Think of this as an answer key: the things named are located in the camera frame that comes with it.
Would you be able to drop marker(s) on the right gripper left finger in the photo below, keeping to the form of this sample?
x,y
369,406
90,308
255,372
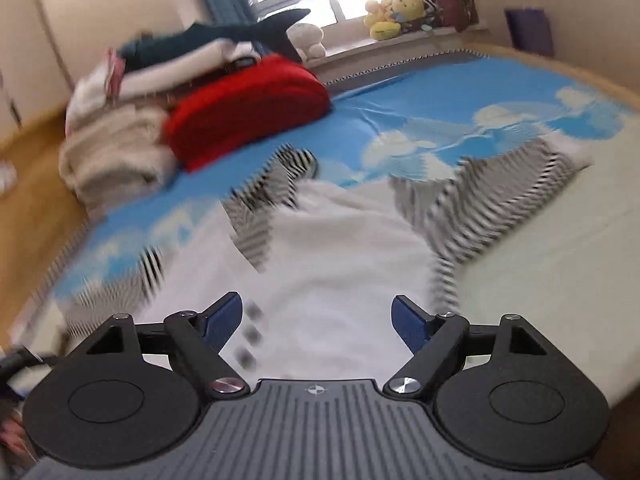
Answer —
x,y
131,391

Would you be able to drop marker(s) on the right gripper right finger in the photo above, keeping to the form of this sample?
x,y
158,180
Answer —
x,y
502,393

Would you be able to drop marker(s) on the white black striped sweater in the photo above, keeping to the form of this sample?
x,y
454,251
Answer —
x,y
318,266

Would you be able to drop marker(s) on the white folded clothes pile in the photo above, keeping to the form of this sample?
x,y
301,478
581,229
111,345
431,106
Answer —
x,y
108,84

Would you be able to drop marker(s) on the blue cloud pattern bedsheet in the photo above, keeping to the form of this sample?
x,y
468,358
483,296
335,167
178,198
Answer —
x,y
415,118

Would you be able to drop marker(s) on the beige folded blanket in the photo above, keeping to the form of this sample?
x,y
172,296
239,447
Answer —
x,y
118,158

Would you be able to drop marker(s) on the red folded cloth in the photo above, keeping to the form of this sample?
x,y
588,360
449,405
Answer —
x,y
253,104

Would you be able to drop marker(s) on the purple box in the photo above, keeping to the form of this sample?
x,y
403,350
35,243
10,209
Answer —
x,y
530,31

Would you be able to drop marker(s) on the dark blue shark plush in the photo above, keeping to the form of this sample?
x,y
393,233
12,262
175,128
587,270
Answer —
x,y
269,33

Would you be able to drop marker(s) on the yellow plush toy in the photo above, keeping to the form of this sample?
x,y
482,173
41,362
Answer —
x,y
388,19

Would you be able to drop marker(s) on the white round plush toy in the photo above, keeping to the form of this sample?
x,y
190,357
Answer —
x,y
307,41

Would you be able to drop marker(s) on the wooden bed frame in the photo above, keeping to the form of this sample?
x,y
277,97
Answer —
x,y
575,67

